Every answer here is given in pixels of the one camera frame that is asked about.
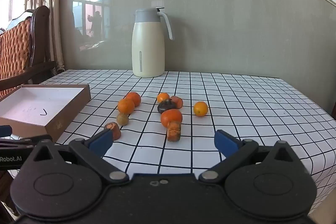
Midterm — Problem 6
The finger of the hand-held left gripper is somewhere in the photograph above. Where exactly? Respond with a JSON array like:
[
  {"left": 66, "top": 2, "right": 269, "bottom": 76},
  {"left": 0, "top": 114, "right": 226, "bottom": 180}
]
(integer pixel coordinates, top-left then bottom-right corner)
[
  {"left": 0, "top": 134, "right": 53, "bottom": 149},
  {"left": 0, "top": 125, "right": 13, "bottom": 138}
]

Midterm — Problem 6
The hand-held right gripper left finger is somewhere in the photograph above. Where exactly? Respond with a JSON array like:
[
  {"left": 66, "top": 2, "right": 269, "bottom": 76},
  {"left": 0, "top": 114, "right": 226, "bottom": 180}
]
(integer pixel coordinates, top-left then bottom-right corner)
[{"left": 25, "top": 129, "right": 130, "bottom": 186}]

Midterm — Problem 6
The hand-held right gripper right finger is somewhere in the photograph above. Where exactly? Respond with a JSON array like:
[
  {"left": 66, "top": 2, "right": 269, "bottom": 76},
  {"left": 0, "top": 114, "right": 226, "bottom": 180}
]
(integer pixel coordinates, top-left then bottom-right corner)
[{"left": 198, "top": 130, "right": 302, "bottom": 185}]

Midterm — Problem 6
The brown cardboard box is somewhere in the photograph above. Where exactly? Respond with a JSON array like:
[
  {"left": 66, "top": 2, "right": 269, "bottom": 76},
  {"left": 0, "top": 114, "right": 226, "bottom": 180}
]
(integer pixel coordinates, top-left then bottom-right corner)
[{"left": 0, "top": 84, "right": 91, "bottom": 143}]

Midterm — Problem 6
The yellow orange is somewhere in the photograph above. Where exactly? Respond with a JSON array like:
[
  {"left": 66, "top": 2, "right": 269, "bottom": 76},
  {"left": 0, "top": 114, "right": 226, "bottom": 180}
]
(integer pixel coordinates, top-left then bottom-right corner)
[{"left": 194, "top": 101, "right": 209, "bottom": 117}]

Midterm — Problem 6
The short carrot piece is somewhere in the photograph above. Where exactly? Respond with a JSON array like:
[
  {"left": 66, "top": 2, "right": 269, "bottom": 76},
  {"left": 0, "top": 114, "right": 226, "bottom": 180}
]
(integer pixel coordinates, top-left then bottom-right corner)
[
  {"left": 104, "top": 122, "right": 121, "bottom": 140},
  {"left": 170, "top": 96, "right": 183, "bottom": 109}
]

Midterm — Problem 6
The small brown kiwi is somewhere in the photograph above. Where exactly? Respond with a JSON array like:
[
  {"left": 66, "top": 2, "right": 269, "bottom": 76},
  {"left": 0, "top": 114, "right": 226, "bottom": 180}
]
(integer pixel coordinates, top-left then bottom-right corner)
[{"left": 117, "top": 113, "right": 129, "bottom": 126}]

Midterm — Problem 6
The white black checked tablecloth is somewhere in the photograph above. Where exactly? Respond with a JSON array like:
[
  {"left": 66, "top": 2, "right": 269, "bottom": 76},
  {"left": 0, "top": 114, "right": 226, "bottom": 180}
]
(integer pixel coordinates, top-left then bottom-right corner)
[{"left": 8, "top": 69, "right": 336, "bottom": 215}]

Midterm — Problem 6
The rough carrot chunk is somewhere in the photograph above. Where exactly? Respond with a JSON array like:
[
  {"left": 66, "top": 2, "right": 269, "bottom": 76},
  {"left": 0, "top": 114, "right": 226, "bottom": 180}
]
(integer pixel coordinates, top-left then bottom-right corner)
[{"left": 167, "top": 121, "right": 182, "bottom": 142}]

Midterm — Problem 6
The dark purple mangosteen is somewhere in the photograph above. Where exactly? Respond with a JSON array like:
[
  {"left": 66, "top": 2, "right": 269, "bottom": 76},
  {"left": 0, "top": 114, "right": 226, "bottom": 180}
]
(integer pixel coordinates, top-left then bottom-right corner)
[{"left": 157, "top": 99, "right": 177, "bottom": 115}]

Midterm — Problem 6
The wicker wooden chair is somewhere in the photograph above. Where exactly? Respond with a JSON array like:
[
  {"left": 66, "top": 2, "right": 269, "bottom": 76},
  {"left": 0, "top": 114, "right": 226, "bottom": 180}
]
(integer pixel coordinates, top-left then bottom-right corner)
[{"left": 0, "top": 5, "right": 57, "bottom": 98}]

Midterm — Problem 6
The cream thermos jug grey lid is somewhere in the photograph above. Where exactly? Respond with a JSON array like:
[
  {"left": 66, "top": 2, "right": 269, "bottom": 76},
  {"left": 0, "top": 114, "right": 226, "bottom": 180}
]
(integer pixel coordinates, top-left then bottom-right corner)
[{"left": 132, "top": 7, "right": 174, "bottom": 78}]

